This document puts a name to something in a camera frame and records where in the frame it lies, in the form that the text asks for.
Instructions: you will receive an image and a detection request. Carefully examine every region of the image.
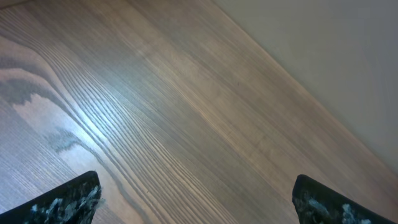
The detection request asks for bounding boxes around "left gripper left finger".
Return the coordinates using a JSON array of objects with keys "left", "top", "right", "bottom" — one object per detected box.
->
[{"left": 1, "top": 170, "right": 102, "bottom": 224}]

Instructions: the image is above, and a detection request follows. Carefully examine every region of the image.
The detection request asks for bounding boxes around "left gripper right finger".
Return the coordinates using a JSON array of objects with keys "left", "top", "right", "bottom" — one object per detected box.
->
[{"left": 292, "top": 174, "right": 391, "bottom": 224}]

